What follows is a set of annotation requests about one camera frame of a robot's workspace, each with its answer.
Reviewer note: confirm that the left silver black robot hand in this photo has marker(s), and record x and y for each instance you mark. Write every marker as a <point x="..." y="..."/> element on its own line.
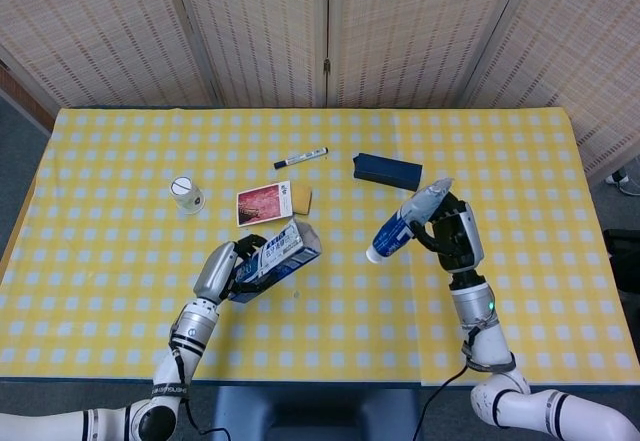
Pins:
<point x="215" y="271"/>

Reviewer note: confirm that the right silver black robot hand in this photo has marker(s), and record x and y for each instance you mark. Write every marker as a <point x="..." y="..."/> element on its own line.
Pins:
<point x="460" y="241"/>

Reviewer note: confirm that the blue white toothpaste tube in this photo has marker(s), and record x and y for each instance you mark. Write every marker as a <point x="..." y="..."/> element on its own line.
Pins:
<point x="400" y="231"/>

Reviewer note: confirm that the blue white toothpaste box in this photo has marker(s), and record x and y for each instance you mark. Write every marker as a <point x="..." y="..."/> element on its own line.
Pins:
<point x="280" y="253"/>

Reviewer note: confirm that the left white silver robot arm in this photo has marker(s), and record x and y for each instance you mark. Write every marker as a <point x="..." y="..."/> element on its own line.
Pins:
<point x="192" y="331"/>

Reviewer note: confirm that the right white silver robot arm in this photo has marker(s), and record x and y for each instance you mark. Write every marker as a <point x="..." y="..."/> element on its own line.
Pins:
<point x="490" y="346"/>

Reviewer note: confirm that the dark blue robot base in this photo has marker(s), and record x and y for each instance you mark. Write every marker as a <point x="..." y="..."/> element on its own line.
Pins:
<point x="315" y="416"/>

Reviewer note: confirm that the dark blue rectangular box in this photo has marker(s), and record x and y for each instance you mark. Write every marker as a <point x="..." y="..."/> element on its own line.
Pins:
<point x="387" y="171"/>

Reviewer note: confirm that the small clear glass cup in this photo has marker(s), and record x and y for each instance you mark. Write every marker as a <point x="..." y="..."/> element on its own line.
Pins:
<point x="187" y="198"/>

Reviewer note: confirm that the red picture postcard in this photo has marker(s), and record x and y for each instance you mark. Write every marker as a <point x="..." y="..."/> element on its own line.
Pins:
<point x="262" y="204"/>

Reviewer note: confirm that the yellow sponge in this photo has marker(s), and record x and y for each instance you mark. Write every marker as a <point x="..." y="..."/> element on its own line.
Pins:
<point x="302" y="200"/>

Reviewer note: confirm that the white marker pen blue cap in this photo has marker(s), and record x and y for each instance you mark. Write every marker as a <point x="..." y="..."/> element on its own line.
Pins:
<point x="300" y="158"/>

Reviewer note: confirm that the yellow white checkered tablecloth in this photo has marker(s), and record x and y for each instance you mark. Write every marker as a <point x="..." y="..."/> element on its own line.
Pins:
<point x="350" y="331"/>

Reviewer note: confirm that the black bag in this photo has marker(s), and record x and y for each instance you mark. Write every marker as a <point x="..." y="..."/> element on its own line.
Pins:
<point x="625" y="256"/>

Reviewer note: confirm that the grey white shoe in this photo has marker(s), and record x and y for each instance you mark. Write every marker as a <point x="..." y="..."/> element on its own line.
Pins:
<point x="625" y="183"/>

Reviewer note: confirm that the brass screen hinge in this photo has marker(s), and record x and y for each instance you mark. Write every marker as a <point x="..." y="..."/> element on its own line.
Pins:
<point x="327" y="66"/>

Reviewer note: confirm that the beige woven folding screen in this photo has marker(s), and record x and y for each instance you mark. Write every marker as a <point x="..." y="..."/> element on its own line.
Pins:
<point x="125" y="26"/>

